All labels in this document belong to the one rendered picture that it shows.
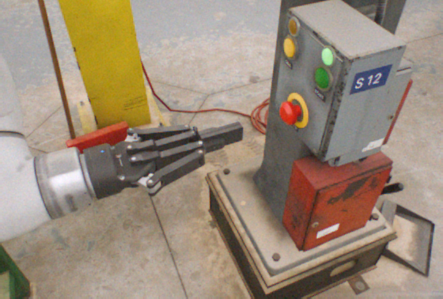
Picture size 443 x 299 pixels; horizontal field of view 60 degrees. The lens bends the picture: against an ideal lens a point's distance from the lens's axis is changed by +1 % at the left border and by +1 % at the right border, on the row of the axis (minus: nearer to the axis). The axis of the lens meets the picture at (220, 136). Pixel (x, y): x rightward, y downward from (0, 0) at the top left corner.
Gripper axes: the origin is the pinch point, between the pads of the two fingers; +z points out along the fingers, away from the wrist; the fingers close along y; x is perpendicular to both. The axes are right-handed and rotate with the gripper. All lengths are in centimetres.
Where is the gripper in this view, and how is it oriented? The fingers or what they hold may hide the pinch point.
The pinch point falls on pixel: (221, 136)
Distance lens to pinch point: 60.1
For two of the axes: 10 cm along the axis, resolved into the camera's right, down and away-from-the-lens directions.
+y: 3.9, 6.3, -6.7
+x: 0.0, -7.3, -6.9
